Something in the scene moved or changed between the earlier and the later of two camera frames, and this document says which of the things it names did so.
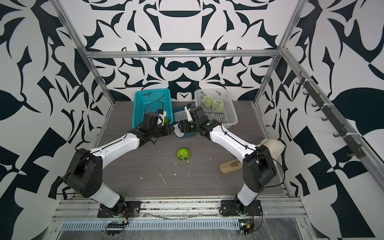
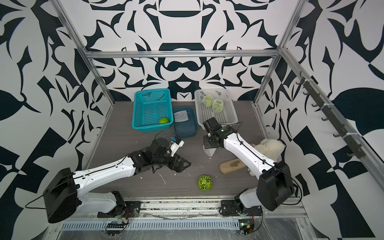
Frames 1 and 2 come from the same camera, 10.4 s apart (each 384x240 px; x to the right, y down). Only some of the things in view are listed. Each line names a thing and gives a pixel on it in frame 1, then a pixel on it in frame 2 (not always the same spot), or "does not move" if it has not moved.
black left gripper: [167, 130] to [176, 167]
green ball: [217, 105] does not move
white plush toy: [276, 146] does not move
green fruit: [207, 100] does not move
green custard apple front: [183, 154] to [205, 182]
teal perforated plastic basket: [151, 101] does not move
